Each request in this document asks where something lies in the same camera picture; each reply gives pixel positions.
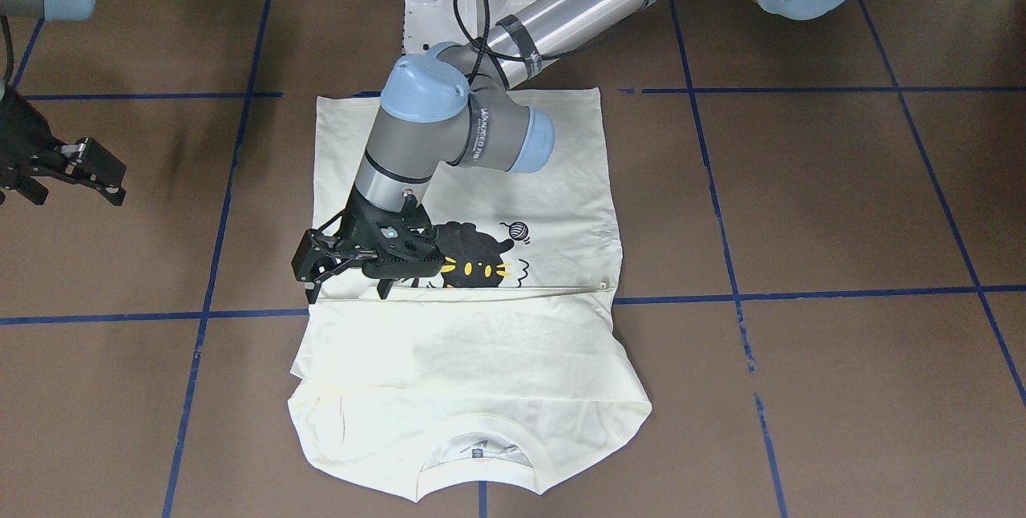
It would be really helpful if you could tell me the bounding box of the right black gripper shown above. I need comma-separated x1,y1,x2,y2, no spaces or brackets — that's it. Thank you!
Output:
1,84,126,206

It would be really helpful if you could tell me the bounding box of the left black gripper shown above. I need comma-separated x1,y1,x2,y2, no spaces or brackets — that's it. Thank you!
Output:
292,201,446,305

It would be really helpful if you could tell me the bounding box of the cream long sleeve cat shirt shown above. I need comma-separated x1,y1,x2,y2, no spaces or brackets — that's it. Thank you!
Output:
287,88,652,502

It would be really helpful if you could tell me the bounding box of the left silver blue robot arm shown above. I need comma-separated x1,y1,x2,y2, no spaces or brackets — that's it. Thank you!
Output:
292,0,843,303

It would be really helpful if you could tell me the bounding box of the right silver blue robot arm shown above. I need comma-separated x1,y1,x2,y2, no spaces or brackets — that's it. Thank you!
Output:
1,0,126,206

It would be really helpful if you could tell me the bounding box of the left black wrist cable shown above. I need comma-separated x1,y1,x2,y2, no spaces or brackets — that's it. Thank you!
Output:
452,0,546,86

